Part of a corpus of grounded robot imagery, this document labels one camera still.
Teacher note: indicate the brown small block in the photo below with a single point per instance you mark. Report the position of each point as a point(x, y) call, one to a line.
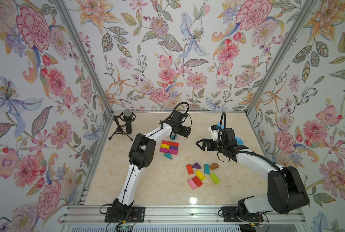
point(214, 166)

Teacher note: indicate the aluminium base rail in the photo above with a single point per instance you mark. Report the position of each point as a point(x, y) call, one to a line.
point(177, 219)

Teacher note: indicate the pink rectangular block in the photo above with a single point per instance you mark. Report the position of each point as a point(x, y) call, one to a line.
point(192, 184)

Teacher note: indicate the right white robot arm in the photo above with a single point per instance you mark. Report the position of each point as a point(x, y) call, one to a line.
point(285, 189)

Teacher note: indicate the magenta rectangular block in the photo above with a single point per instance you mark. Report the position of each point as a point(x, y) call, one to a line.
point(174, 152)
point(164, 150)

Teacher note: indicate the blue toy microphone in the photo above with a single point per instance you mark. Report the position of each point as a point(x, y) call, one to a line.
point(239, 140)

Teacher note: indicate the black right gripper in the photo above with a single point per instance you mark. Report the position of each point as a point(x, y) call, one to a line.
point(206, 141)

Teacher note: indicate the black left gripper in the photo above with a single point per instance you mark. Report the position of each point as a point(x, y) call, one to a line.
point(182, 132)

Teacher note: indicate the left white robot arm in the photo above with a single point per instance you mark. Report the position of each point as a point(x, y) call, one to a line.
point(141, 155)

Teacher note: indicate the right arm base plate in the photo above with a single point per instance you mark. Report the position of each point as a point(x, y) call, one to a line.
point(233, 214)

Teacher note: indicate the green rectangular block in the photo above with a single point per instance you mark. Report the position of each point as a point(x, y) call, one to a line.
point(214, 178)

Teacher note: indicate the teal triangle block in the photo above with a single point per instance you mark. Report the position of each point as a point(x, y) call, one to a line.
point(173, 136)
point(168, 155)

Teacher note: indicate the black tripod mic stand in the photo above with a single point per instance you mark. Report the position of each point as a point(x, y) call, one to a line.
point(121, 126)

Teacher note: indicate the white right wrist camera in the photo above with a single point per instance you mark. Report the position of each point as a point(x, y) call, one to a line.
point(214, 130)

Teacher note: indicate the purple triangle block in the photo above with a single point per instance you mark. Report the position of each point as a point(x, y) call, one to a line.
point(196, 166)

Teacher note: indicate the red rectangular block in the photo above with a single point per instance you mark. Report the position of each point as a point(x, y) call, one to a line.
point(174, 144)
point(189, 169)
point(166, 142)
point(197, 181)

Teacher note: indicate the yellow rectangular block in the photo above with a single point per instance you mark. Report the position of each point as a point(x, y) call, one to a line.
point(200, 175)
point(165, 146)

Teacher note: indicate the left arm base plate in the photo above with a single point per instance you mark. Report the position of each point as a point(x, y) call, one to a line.
point(133, 214)

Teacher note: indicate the black rhinestone microphone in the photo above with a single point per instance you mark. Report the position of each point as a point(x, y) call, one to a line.
point(128, 120)

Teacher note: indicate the teal small block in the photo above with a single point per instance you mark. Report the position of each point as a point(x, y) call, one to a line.
point(207, 169)

